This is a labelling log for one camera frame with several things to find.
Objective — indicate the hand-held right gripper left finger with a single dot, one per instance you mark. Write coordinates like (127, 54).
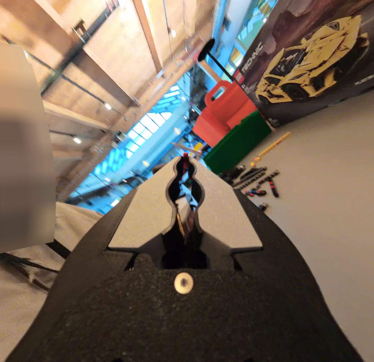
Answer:
(140, 219)

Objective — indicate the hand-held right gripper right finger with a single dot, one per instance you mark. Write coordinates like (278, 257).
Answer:
(228, 219)

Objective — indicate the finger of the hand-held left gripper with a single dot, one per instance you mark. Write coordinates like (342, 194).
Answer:
(184, 208)

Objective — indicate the red toy pin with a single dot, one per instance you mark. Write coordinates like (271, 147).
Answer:
(185, 160)

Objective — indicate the wooden desk lamp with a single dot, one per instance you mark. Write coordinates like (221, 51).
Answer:
(190, 150)

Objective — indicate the grey desk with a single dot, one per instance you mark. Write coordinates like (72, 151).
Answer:
(321, 222)

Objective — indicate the blue red pin cluster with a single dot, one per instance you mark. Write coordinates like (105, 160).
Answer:
(249, 192)

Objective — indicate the grey black axle connector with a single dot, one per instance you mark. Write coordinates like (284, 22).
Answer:
(263, 206)

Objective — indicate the short black brick red pin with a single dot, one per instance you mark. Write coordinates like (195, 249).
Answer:
(260, 192)

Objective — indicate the black double toy beam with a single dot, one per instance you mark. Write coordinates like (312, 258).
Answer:
(254, 172)

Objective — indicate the black beam two red pins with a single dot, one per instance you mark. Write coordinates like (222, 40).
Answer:
(274, 188)

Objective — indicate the short grey beam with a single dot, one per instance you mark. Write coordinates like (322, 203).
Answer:
(270, 175)

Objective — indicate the green storage bin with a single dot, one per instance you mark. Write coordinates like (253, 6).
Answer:
(239, 143)

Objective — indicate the long yellow toy beam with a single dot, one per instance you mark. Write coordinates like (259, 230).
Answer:
(274, 145)

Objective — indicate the red plastic tote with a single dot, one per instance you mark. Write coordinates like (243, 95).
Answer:
(222, 116)

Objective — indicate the black pole round head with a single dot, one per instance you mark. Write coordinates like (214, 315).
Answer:
(208, 46)

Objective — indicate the dark toy car box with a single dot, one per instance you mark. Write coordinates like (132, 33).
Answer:
(306, 61)

